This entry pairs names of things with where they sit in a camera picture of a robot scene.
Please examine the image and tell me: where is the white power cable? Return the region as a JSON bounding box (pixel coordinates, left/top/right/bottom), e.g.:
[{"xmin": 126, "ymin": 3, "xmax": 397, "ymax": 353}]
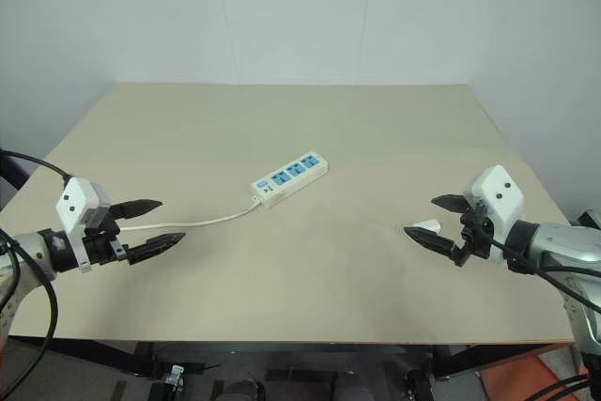
[{"xmin": 117, "ymin": 197, "xmax": 264, "ymax": 234}]

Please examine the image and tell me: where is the white blue power strip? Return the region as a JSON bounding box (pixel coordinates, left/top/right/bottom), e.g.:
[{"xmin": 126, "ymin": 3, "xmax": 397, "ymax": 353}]
[{"xmin": 249, "ymin": 150, "xmax": 331, "ymax": 209}]

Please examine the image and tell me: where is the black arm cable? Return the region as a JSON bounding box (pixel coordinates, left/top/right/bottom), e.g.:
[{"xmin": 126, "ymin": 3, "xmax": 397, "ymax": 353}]
[
  {"xmin": 0, "ymin": 150, "xmax": 72, "ymax": 186},
  {"xmin": 0, "ymin": 228, "xmax": 59, "ymax": 342},
  {"xmin": 487, "ymin": 236, "xmax": 601, "ymax": 314}
]

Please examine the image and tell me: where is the white plug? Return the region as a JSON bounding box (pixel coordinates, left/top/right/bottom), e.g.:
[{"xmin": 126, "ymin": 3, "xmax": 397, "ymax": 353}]
[{"xmin": 409, "ymin": 217, "xmax": 442, "ymax": 236}]

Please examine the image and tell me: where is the black table frame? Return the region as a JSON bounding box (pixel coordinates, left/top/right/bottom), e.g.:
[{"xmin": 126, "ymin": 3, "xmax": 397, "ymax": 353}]
[{"xmin": 0, "ymin": 334, "xmax": 586, "ymax": 401}]

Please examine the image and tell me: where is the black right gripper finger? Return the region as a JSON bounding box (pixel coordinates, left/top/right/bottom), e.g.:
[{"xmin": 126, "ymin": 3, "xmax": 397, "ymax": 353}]
[
  {"xmin": 403, "ymin": 225, "xmax": 460, "ymax": 259},
  {"xmin": 430, "ymin": 193, "xmax": 471, "ymax": 215}
]

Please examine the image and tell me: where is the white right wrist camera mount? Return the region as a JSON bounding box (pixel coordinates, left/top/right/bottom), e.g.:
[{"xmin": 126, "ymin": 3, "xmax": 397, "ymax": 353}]
[{"xmin": 461, "ymin": 164, "xmax": 525, "ymax": 265}]

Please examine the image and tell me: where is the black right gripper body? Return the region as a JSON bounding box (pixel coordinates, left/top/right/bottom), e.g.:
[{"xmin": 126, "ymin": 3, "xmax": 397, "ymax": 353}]
[{"xmin": 452, "ymin": 202, "xmax": 495, "ymax": 269}]

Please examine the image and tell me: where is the black box beside table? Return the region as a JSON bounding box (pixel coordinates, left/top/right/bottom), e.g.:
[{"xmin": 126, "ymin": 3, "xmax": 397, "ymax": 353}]
[{"xmin": 569, "ymin": 208, "xmax": 601, "ymax": 234}]

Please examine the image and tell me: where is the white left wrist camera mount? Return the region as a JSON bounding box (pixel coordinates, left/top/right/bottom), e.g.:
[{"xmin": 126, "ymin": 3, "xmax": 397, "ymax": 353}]
[{"xmin": 54, "ymin": 177, "xmax": 115, "ymax": 273}]

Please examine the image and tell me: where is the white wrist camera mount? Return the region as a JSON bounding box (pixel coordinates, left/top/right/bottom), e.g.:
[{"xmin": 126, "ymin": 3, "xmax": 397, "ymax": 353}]
[
  {"xmin": 54, "ymin": 177, "xmax": 115, "ymax": 273},
  {"xmin": 461, "ymin": 164, "xmax": 525, "ymax": 265}
]

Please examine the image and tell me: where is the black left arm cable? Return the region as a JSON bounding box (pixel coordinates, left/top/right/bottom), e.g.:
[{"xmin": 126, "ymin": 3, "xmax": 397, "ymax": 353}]
[
  {"xmin": 0, "ymin": 150, "xmax": 72, "ymax": 186},
  {"xmin": 0, "ymin": 228, "xmax": 59, "ymax": 342}
]

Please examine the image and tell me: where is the dark object beside table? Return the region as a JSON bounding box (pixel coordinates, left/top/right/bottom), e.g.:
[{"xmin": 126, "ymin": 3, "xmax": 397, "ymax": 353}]
[{"xmin": 0, "ymin": 148, "xmax": 35, "ymax": 208}]

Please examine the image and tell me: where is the orange floor object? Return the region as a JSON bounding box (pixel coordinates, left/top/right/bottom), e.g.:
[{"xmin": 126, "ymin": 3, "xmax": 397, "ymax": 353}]
[{"xmin": 476, "ymin": 343, "xmax": 591, "ymax": 401}]

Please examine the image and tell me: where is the dark rounded shape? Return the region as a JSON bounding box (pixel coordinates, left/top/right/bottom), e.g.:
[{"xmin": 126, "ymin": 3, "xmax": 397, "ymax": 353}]
[{"xmin": 219, "ymin": 378, "xmax": 260, "ymax": 401}]

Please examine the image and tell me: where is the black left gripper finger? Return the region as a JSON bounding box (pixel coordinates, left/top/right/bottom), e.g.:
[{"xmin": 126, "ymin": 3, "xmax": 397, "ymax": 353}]
[
  {"xmin": 124, "ymin": 232, "xmax": 187, "ymax": 265},
  {"xmin": 110, "ymin": 197, "xmax": 164, "ymax": 222}
]

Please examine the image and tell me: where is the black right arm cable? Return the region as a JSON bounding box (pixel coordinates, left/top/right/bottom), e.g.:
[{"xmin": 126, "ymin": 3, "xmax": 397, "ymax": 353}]
[{"xmin": 487, "ymin": 236, "xmax": 601, "ymax": 314}]

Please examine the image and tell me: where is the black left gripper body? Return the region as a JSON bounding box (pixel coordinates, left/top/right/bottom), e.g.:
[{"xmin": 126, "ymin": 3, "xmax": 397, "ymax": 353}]
[{"xmin": 83, "ymin": 215, "xmax": 131, "ymax": 268}]

